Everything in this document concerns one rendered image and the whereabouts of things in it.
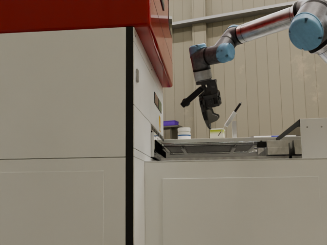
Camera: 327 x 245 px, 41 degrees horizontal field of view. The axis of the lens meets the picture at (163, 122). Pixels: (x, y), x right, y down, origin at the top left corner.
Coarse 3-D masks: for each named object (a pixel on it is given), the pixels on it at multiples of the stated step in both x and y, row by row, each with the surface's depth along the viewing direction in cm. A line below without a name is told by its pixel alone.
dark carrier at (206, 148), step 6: (174, 150) 189; (180, 150) 189; (192, 150) 190; (198, 150) 190; (204, 150) 190; (210, 150) 191; (216, 150) 191; (222, 150) 191; (228, 150) 192; (240, 150) 192; (246, 150) 193
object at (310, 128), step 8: (304, 120) 149; (312, 120) 148; (320, 120) 148; (304, 128) 148; (312, 128) 148; (320, 128) 148; (304, 136) 148; (312, 136) 147; (320, 136) 147; (304, 144) 147; (312, 144) 147; (320, 144) 147; (304, 152) 147; (312, 152) 147; (320, 152) 146
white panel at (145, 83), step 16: (128, 32) 133; (128, 48) 132; (128, 64) 131; (144, 64) 152; (128, 80) 130; (144, 80) 151; (128, 96) 130; (144, 96) 150; (160, 96) 200; (128, 112) 129; (144, 112) 149; (160, 112) 198; (128, 128) 128; (144, 128) 148; (128, 144) 127; (144, 144) 147; (144, 160) 146
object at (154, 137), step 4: (152, 132) 164; (152, 136) 164; (156, 136) 171; (152, 140) 164; (156, 140) 172; (160, 140) 183; (152, 144) 164; (160, 144) 186; (152, 148) 163; (164, 148) 203; (152, 152) 163; (156, 152) 170; (164, 152) 206; (152, 156) 163; (156, 156) 170; (160, 156) 183; (164, 156) 206; (160, 160) 183
